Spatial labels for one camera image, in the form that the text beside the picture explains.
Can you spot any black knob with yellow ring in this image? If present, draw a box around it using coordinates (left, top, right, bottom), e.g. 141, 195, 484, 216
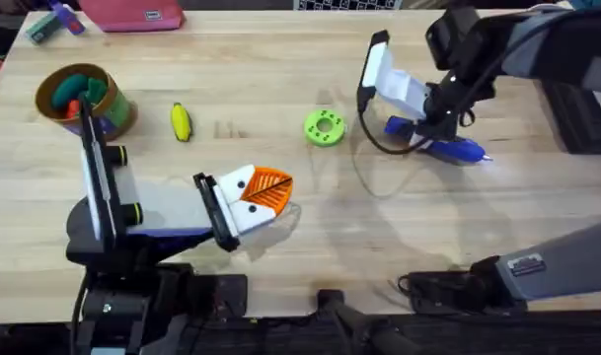
106, 144, 129, 168
119, 201, 144, 227

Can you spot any black stand post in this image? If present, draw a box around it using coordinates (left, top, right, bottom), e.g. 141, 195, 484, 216
317, 289, 424, 355

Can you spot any brown tub with toys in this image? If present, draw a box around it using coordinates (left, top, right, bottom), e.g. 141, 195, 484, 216
34, 62, 139, 142

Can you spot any left wrist upright black plate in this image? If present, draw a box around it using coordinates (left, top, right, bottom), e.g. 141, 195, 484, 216
79, 96, 119, 250

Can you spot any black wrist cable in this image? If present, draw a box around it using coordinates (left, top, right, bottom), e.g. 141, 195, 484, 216
356, 93, 429, 157

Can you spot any right wrist upright black plate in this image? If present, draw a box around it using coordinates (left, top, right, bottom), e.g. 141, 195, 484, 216
357, 29, 393, 113

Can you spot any green disc with holes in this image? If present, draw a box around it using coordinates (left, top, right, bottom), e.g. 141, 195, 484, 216
303, 108, 347, 148

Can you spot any pink zip bag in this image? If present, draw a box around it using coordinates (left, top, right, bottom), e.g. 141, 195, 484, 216
77, 0, 187, 34

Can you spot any teal small box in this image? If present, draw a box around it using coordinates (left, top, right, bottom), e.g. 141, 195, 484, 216
25, 10, 64, 45

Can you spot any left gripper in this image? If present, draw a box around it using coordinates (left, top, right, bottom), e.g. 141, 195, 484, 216
65, 165, 294, 270

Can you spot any black and white checkerboard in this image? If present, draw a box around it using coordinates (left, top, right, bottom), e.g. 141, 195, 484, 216
293, 0, 403, 12

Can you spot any wrist upright black plate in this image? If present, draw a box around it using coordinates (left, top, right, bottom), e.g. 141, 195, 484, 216
79, 96, 119, 250
357, 29, 393, 113

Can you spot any yellow toy vegetable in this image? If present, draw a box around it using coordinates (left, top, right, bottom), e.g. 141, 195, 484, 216
170, 102, 193, 143

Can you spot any blue electric screwdriver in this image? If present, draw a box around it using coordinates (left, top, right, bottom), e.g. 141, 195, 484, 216
383, 115, 494, 165

